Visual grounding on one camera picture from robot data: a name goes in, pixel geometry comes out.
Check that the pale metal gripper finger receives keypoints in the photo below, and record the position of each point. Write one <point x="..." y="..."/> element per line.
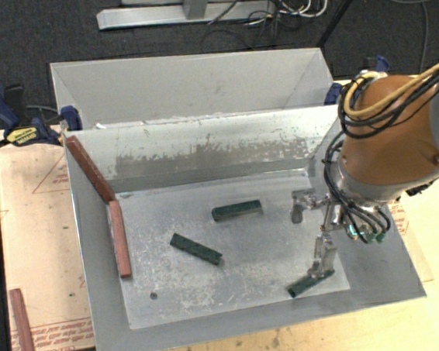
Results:
<point x="297" y="209"/>
<point x="325" y="255"/>

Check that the dark green flat block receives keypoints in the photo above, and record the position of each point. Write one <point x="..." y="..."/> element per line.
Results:
<point x="303" y="286"/>
<point x="195" y="249"/>
<point x="237" y="210"/>

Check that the grey metal bin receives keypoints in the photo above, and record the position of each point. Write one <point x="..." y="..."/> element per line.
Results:
<point x="212" y="257"/>

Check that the red-brown flat block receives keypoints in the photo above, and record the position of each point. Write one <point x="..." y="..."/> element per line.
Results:
<point x="90" y="169"/>
<point x="24" y="335"/>
<point x="119" y="239"/>

